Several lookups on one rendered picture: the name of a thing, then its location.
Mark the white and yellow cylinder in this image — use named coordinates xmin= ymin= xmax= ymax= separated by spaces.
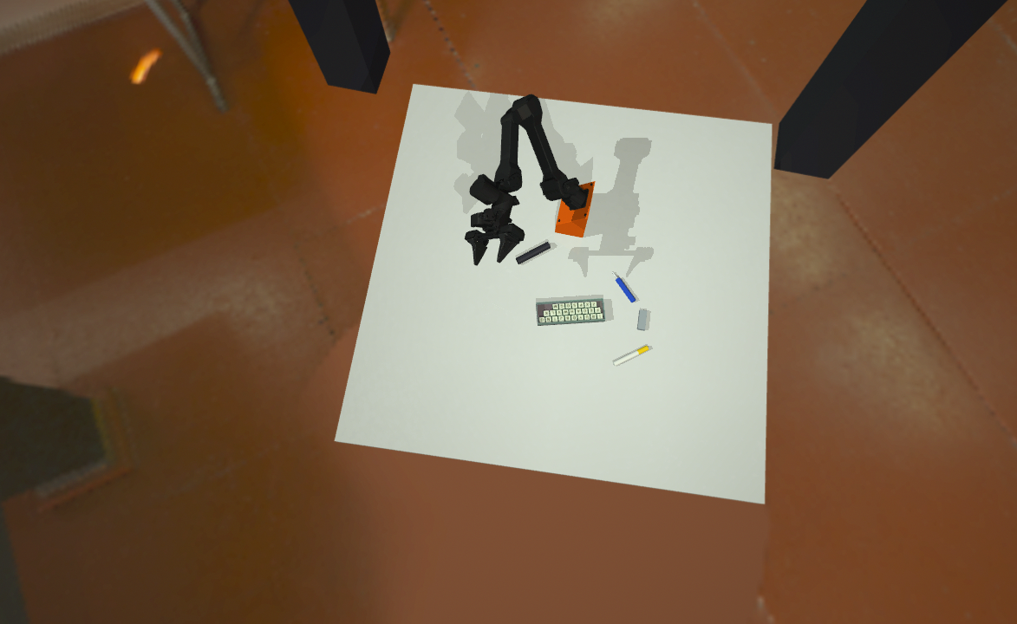
xmin=613 ymin=346 xmax=649 ymax=366

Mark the white-keyed keyboard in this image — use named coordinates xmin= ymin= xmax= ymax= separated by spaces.
xmin=536 ymin=298 xmax=606 ymax=326

